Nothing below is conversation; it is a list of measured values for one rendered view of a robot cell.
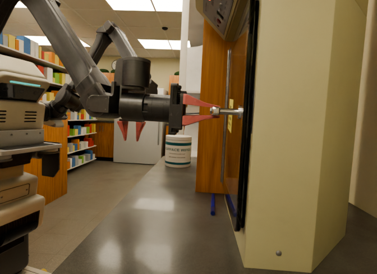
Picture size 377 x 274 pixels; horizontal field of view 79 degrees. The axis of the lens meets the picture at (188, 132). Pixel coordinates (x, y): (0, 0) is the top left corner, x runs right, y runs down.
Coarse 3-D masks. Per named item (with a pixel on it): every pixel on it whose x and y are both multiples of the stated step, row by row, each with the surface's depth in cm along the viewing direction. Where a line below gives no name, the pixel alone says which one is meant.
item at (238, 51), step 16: (240, 32) 45; (240, 48) 44; (240, 64) 43; (240, 80) 42; (240, 96) 41; (240, 112) 40; (240, 128) 39; (224, 144) 66; (240, 144) 38; (224, 160) 64; (240, 160) 38; (224, 176) 61; (240, 176) 38; (224, 192) 59; (240, 192) 38; (240, 208) 38; (240, 224) 39
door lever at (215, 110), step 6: (210, 108) 42; (216, 108) 41; (222, 108) 41; (228, 108) 41; (234, 108) 42; (210, 114) 49; (216, 114) 41; (222, 114) 42; (228, 114) 41; (234, 114) 41
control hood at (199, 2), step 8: (200, 0) 58; (240, 0) 43; (200, 8) 63; (232, 8) 48; (240, 8) 46; (232, 16) 50; (240, 16) 50; (232, 24) 54; (224, 32) 61; (232, 32) 59
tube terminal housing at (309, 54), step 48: (288, 0) 35; (336, 0) 35; (288, 48) 35; (336, 48) 36; (288, 96) 36; (336, 96) 39; (288, 144) 36; (336, 144) 41; (288, 192) 37; (336, 192) 43; (240, 240) 42; (288, 240) 37; (336, 240) 46
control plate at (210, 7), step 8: (208, 0) 54; (216, 0) 51; (224, 0) 47; (232, 0) 45; (208, 8) 58; (216, 8) 54; (224, 8) 50; (208, 16) 62; (216, 16) 58; (224, 16) 53; (216, 24) 62; (224, 24) 57
